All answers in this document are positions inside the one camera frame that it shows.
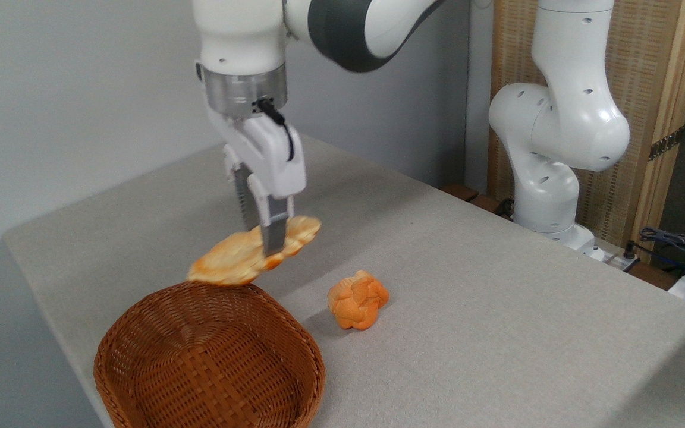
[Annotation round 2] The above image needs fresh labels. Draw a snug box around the dark metal screen hinge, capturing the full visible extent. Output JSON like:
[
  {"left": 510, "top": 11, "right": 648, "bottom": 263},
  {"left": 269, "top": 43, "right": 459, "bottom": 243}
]
[{"left": 648, "top": 127, "right": 685, "bottom": 162}]

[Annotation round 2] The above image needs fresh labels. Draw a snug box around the round orange bread roll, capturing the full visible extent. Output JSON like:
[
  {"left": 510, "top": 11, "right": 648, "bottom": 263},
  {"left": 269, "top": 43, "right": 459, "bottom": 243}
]
[{"left": 327, "top": 270, "right": 390, "bottom": 331}]

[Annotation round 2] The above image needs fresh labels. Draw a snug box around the brown wicker basket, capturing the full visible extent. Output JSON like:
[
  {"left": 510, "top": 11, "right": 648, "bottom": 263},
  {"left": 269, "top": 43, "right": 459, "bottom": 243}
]
[{"left": 93, "top": 281, "right": 326, "bottom": 428}]

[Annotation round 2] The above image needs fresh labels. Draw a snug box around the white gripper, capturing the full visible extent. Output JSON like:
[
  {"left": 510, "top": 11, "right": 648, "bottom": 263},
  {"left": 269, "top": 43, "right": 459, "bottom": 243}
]
[{"left": 205, "top": 104, "right": 308, "bottom": 258}]

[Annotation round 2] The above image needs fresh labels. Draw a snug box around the bundle of dark cables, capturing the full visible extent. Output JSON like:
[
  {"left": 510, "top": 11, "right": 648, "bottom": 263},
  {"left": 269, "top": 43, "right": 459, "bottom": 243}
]
[{"left": 629, "top": 226, "right": 685, "bottom": 280}]

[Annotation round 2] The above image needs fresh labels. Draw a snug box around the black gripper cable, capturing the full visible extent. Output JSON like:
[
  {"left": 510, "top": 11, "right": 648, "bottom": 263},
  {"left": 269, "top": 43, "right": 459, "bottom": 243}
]
[{"left": 257, "top": 97, "right": 296, "bottom": 163}]

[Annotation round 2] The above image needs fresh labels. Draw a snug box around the wooden woven folding screen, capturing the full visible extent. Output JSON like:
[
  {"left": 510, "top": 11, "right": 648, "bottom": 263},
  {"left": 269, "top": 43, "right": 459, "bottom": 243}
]
[{"left": 488, "top": 0, "right": 685, "bottom": 262}]

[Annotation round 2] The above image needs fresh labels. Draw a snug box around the long pale braided bread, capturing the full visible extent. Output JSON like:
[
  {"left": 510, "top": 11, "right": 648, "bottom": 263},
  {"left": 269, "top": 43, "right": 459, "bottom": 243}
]
[{"left": 187, "top": 215, "right": 322, "bottom": 287}]

